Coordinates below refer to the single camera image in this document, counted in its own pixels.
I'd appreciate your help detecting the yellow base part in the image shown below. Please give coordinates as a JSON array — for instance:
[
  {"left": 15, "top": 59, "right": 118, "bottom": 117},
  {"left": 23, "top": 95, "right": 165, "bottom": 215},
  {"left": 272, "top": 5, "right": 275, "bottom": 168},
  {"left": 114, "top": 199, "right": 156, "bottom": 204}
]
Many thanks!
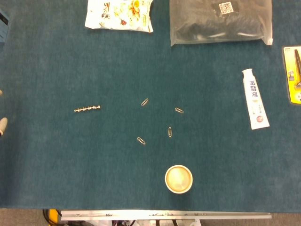
[{"left": 48, "top": 209, "right": 60, "bottom": 225}]

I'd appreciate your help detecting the cream paper cup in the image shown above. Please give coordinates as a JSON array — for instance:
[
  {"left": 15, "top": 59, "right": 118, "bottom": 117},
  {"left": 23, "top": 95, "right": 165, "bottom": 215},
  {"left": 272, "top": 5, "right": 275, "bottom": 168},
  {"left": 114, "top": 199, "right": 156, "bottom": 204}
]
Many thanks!
[{"left": 164, "top": 164, "right": 194, "bottom": 194}]

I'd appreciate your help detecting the silver metal chain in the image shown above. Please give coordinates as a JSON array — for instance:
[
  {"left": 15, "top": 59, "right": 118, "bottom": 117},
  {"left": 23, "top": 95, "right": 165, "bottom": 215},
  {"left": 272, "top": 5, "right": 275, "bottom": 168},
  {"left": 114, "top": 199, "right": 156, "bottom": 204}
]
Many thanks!
[{"left": 74, "top": 105, "right": 101, "bottom": 113}]

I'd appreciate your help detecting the white toothpaste tube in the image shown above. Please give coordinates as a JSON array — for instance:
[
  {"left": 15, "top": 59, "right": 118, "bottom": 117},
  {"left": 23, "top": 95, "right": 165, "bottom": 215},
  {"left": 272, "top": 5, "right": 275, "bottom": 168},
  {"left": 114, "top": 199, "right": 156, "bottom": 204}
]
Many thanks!
[{"left": 241, "top": 68, "right": 270, "bottom": 130}]

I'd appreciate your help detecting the teal table cloth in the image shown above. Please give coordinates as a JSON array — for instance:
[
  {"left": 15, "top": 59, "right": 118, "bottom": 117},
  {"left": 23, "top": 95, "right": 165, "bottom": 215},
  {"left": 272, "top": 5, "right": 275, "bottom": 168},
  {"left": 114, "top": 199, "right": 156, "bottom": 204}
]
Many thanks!
[{"left": 0, "top": 0, "right": 301, "bottom": 210}]

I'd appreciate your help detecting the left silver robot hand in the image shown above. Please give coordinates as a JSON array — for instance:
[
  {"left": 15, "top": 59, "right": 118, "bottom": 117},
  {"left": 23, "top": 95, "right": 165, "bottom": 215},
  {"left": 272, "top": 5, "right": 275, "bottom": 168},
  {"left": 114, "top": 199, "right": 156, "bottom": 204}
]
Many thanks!
[{"left": 0, "top": 89, "right": 8, "bottom": 140}]

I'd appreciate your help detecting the clear bag with black contents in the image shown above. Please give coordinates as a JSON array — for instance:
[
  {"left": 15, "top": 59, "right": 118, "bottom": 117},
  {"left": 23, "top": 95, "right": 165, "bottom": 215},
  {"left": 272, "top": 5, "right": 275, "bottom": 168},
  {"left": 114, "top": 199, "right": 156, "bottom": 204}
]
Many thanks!
[{"left": 169, "top": 0, "right": 274, "bottom": 47}]

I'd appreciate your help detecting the yellow razor blister pack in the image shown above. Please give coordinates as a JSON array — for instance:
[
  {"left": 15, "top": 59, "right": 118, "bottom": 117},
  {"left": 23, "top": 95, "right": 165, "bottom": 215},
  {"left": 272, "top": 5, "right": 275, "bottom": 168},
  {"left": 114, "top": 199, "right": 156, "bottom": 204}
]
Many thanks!
[{"left": 282, "top": 46, "right": 301, "bottom": 105}]

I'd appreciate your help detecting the blue cardboard box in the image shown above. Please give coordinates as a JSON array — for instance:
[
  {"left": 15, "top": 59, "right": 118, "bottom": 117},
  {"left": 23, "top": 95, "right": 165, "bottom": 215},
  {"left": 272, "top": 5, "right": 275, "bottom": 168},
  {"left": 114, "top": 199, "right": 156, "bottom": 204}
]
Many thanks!
[{"left": 0, "top": 8, "right": 10, "bottom": 44}]

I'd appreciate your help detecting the aluminium frame rail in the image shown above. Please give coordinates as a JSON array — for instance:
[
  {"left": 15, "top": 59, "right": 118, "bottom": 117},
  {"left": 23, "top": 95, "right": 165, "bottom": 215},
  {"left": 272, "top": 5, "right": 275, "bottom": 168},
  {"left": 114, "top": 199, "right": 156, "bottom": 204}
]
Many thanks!
[{"left": 60, "top": 210, "right": 272, "bottom": 221}]

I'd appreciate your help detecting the white snack bag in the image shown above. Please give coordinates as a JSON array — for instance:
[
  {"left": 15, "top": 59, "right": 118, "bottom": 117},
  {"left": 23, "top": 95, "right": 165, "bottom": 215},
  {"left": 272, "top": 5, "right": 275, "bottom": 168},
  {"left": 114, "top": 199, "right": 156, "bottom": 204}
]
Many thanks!
[{"left": 84, "top": 0, "right": 154, "bottom": 33}]

